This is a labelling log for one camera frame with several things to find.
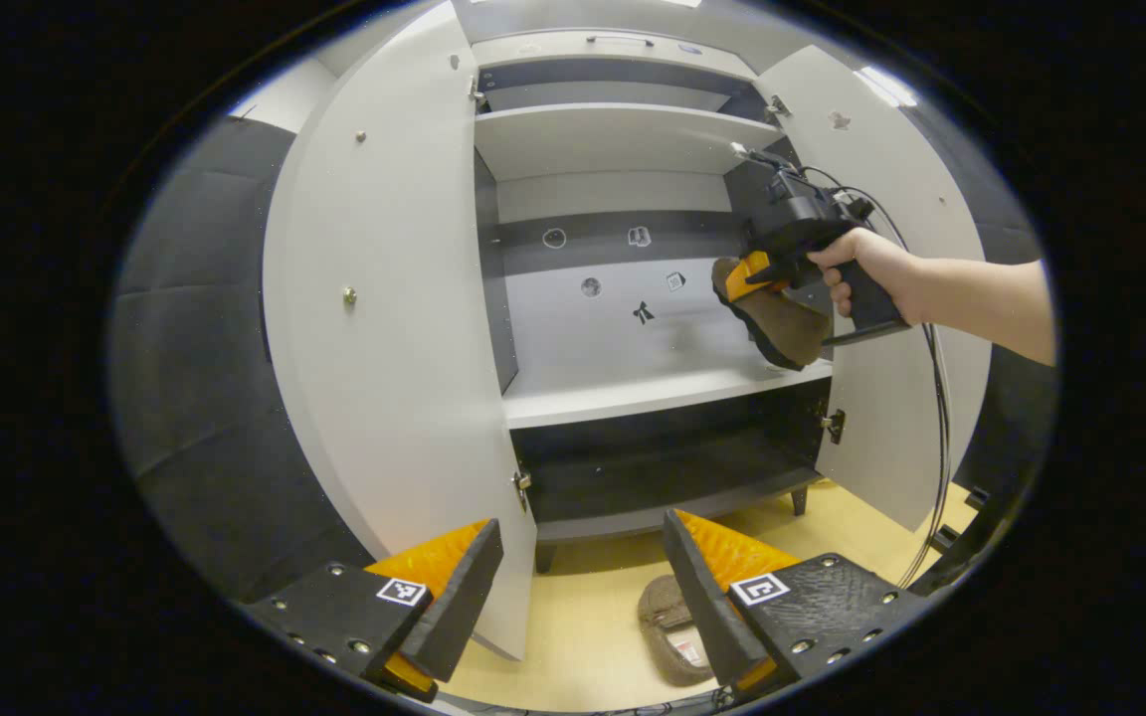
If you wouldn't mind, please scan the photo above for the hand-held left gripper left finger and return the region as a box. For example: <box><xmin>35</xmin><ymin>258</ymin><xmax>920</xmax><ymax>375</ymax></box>
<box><xmin>245</xmin><ymin>517</ymin><xmax>504</xmax><ymax>702</ymax></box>

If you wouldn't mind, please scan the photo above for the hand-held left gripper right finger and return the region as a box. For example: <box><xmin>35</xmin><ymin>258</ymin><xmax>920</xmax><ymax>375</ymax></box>
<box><xmin>663</xmin><ymin>509</ymin><xmax>932</xmax><ymax>697</ymax></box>

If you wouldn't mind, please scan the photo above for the brown fuzzy shoe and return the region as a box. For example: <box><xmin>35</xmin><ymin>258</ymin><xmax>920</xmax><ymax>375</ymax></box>
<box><xmin>638</xmin><ymin>575</ymin><xmax>715</xmax><ymax>687</ymax></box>
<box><xmin>712</xmin><ymin>257</ymin><xmax>833</xmax><ymax>372</ymax></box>

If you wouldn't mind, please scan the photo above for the grey shoe cabinet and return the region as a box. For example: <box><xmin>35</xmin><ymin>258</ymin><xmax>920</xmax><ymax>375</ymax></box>
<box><xmin>469</xmin><ymin>28</ymin><xmax>838</xmax><ymax>573</ymax></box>

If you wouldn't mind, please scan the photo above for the light wooden platform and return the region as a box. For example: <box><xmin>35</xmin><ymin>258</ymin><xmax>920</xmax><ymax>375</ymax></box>
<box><xmin>444</xmin><ymin>482</ymin><xmax>977</xmax><ymax>712</ymax></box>

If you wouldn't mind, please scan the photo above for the black backdrop cloth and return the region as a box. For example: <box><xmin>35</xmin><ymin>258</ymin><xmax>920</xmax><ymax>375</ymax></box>
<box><xmin>105</xmin><ymin>117</ymin><xmax>375</xmax><ymax>603</ymax></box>

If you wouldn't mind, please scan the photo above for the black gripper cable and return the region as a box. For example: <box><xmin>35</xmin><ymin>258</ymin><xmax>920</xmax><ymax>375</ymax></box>
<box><xmin>732</xmin><ymin>139</ymin><xmax>954</xmax><ymax>590</ymax></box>

